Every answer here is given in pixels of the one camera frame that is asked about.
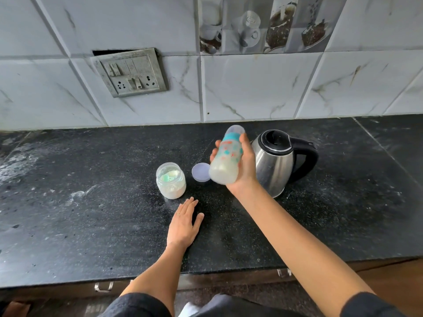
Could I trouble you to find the white cloth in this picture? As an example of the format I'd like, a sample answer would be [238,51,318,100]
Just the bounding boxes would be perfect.
[178,302,200,317]

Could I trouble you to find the person's left hand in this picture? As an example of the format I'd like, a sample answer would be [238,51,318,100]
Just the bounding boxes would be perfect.
[166,197,205,251]

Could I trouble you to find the teal measuring scoop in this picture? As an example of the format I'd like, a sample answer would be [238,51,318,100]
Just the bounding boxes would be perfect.
[160,170,181,184]

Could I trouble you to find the person's left forearm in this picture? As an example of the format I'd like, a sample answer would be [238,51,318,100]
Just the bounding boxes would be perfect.
[120,244,191,316]

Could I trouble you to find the brown lower cabinet front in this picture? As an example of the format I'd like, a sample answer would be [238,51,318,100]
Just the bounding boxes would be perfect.
[0,257,423,302]

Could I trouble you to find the pale lavender jar lid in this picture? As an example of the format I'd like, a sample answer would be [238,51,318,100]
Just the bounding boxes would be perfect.
[191,162,212,183]

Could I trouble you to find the person's right forearm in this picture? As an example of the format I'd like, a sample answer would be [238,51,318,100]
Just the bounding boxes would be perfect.
[228,181,376,317]

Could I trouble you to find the dark shirt sleeve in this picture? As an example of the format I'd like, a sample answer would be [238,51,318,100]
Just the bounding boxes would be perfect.
[100,292,172,317]
[340,292,407,317]

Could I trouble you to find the clear baby bottle blue print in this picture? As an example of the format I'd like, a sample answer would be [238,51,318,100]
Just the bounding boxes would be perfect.
[208,139,245,186]

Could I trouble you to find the person's right hand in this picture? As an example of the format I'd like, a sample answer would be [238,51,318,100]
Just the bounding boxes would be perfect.
[210,133,260,195]

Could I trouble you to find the steel electric kettle black handle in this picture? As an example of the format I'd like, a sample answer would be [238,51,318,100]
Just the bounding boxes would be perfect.
[251,129,319,199]

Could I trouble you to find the person's foot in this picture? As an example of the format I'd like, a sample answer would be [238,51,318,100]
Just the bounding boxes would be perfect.
[3,301,31,317]

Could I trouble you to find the grey wall switch socket panel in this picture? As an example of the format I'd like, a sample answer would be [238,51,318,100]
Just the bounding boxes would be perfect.
[91,48,169,98]

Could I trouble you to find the glass jar of white powder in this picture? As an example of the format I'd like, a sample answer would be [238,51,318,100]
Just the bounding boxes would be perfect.
[156,162,187,200]

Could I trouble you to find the dark grey trousers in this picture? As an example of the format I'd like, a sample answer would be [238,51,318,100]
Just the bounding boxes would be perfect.
[195,293,298,317]

